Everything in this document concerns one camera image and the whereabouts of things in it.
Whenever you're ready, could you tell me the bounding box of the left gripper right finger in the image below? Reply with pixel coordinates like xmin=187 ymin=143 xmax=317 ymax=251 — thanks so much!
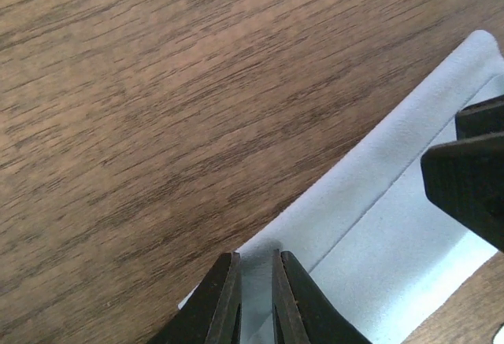
xmin=272 ymin=250 xmax=369 ymax=344

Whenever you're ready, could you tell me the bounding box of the light blue cloth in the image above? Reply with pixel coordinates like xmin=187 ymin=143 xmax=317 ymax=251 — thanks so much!
xmin=239 ymin=30 xmax=503 ymax=343

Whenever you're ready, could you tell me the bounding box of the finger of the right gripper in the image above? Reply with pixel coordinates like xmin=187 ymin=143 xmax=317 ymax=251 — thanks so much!
xmin=455 ymin=96 xmax=504 ymax=140
xmin=421 ymin=133 xmax=503 ymax=251

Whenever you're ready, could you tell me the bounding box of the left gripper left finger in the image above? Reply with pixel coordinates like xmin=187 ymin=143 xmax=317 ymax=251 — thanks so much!
xmin=148 ymin=252 xmax=241 ymax=344

